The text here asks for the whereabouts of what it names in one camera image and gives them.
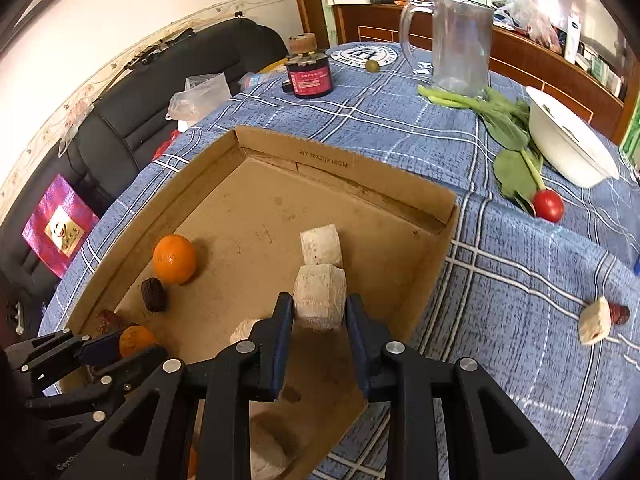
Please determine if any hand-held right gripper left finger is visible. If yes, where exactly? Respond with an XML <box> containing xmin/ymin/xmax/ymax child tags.
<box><xmin>75</xmin><ymin>292</ymin><xmax>296</xmax><ymax>480</ymax></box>

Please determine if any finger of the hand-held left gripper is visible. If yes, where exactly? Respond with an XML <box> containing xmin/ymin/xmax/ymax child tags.
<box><xmin>4</xmin><ymin>330</ymin><xmax>122</xmax><ymax>398</ymax></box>
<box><xmin>25</xmin><ymin>345</ymin><xmax>170</xmax><ymax>423</ymax></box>

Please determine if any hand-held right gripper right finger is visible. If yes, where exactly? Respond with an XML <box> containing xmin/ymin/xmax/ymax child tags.
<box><xmin>345</xmin><ymin>294</ymin><xmax>576</xmax><ymax>480</ymax></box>

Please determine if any large red date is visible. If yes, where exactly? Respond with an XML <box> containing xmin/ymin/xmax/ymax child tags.
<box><xmin>96</xmin><ymin>309</ymin><xmax>123</xmax><ymax>333</ymax></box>

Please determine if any white sugarcane piece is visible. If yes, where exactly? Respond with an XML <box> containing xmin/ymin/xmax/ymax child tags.
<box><xmin>578</xmin><ymin>296</ymin><xmax>613</xmax><ymax>346</ymax></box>
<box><xmin>292</xmin><ymin>263</ymin><xmax>347</xmax><ymax>331</ymax></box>
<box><xmin>249</xmin><ymin>422</ymin><xmax>291</xmax><ymax>480</ymax></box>
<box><xmin>300</xmin><ymin>225</ymin><xmax>344</xmax><ymax>268</ymax></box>
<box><xmin>229</xmin><ymin>317</ymin><xmax>261</xmax><ymax>346</ymax></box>

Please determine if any dark dried date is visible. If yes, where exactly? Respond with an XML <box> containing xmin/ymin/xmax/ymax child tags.
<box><xmin>140</xmin><ymin>278</ymin><xmax>167</xmax><ymax>312</ymax></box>

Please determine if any cardboard box tray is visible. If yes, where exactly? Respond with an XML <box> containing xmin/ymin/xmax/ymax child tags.
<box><xmin>59</xmin><ymin>126</ymin><xmax>461</xmax><ymax>480</ymax></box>

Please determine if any pink gift bag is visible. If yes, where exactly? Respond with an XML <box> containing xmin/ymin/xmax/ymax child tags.
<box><xmin>21</xmin><ymin>174</ymin><xmax>101</xmax><ymax>279</ymax></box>

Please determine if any blue plaid tablecloth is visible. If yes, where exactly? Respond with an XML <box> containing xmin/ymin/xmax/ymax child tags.
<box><xmin>37</xmin><ymin>42</ymin><xmax>640</xmax><ymax>480</ymax></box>

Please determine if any red plastic bag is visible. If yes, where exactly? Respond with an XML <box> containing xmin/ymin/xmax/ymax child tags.
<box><xmin>152</xmin><ymin>130</ymin><xmax>181</xmax><ymax>161</ymax></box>

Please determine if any black sofa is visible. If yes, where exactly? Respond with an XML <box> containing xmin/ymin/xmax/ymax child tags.
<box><xmin>0</xmin><ymin>17</ymin><xmax>290</xmax><ymax>341</ymax></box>

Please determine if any red radish with leaves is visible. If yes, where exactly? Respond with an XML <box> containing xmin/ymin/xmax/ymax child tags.
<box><xmin>495</xmin><ymin>147</ymin><xmax>565</xmax><ymax>223</ymax></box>

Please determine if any blue packet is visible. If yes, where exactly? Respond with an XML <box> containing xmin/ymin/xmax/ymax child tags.
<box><xmin>239</xmin><ymin>71</ymin><xmax>286</xmax><ymax>92</ymax></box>

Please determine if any dark jar with red label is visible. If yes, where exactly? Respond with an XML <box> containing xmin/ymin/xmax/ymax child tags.
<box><xmin>285</xmin><ymin>50</ymin><xmax>335</xmax><ymax>100</ymax></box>

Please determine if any green leafy vegetable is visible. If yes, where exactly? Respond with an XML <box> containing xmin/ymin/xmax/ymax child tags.
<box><xmin>417</xmin><ymin>85</ymin><xmax>531</xmax><ymax>151</ymax></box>

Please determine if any white bowl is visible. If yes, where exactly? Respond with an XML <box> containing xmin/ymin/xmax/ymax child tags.
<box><xmin>525</xmin><ymin>86</ymin><xmax>621</xmax><ymax>188</ymax></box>

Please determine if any brown wooden cap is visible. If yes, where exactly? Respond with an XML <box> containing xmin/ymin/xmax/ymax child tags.
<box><xmin>287</xmin><ymin>33</ymin><xmax>318</xmax><ymax>56</ymax></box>

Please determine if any clear plastic jar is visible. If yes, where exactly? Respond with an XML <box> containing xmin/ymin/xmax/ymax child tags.
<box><xmin>398</xmin><ymin>0</ymin><xmax>495</xmax><ymax>97</ymax></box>

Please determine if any wooden sideboard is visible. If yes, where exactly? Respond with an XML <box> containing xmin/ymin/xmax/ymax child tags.
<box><xmin>295</xmin><ymin>0</ymin><xmax>626</xmax><ymax>146</ymax></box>

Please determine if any large clear plastic bag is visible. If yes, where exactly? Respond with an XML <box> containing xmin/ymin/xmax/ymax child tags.
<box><xmin>492</xmin><ymin>0</ymin><xmax>561</xmax><ymax>48</ymax></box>

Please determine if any white bottle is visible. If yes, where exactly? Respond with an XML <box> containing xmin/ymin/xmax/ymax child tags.
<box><xmin>564</xmin><ymin>12</ymin><xmax>583</xmax><ymax>58</ymax></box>

